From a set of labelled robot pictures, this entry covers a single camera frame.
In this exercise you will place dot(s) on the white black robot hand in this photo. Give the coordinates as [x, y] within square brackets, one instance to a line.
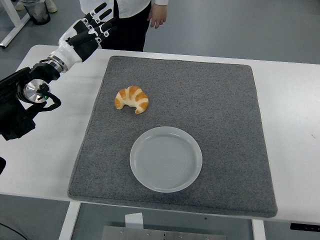
[67, 51]

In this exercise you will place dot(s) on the golden croissant bread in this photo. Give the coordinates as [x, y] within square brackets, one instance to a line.
[140, 100]

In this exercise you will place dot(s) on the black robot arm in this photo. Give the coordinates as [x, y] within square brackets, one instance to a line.
[15, 120]

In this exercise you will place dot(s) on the pale grey round plate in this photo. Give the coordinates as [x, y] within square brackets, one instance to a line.
[165, 162]

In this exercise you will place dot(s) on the grey metal plate with screws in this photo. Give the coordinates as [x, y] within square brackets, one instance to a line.
[162, 235]

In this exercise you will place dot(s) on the black mesh waste bin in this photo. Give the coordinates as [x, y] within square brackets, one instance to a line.
[40, 15]

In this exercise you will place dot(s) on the white shoe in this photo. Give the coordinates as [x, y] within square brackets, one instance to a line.
[19, 5]
[51, 5]

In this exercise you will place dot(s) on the person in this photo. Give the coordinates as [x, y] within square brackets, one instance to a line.
[130, 32]

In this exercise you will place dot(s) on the person's hand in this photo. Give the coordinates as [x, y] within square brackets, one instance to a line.
[157, 17]

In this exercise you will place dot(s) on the grey felt mat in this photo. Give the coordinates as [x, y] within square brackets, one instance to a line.
[200, 100]

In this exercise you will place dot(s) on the white table leg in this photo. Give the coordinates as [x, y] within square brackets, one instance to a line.
[68, 222]
[258, 231]

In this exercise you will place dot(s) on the white paper label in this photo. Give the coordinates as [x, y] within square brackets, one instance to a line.
[133, 220]

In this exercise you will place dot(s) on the black table control panel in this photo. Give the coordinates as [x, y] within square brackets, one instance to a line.
[305, 226]

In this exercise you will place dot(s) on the white desk frame leg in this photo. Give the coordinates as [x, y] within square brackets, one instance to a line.
[13, 15]

